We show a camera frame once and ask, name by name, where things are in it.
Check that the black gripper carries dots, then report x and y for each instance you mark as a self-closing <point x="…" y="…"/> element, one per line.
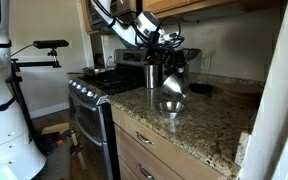
<point x="174" y="59"/>

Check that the stainless steel bowl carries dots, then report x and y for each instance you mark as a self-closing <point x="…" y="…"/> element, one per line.
<point x="172" y="88"/>
<point x="171" y="110"/>

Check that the small perforated steel utensil holder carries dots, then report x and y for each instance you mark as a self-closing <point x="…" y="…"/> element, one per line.
<point x="186" y="78"/>

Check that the black cast iron skillet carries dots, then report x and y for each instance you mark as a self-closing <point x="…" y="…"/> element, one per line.
<point x="200" y="89"/>

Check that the large perforated steel utensil holder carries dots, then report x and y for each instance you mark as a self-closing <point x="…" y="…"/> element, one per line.
<point x="152" y="76"/>

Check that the steel frying pan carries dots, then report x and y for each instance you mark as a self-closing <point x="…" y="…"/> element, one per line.
<point x="95" y="71"/>

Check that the base cabinet with drawers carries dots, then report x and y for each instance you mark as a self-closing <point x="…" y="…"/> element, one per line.
<point x="170" y="156"/>

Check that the white tall cabinet panel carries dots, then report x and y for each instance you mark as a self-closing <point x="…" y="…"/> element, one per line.
<point x="270" y="116"/>

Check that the stainless steel gas stove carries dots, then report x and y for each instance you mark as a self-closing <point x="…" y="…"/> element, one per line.
<point x="90" y="116"/>

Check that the red and black clamp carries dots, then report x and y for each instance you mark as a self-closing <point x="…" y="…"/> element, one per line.
<point x="74" y="148"/>

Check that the perforated workbench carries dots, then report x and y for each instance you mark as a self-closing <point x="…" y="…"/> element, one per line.
<point x="54" y="163"/>

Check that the white wall outlet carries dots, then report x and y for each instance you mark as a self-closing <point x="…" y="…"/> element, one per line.
<point x="206" y="61"/>

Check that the black stereo camera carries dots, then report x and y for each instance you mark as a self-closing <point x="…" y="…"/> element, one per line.
<point x="50" y="44"/>

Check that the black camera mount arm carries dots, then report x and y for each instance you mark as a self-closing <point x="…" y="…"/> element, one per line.
<point x="34" y="63"/>

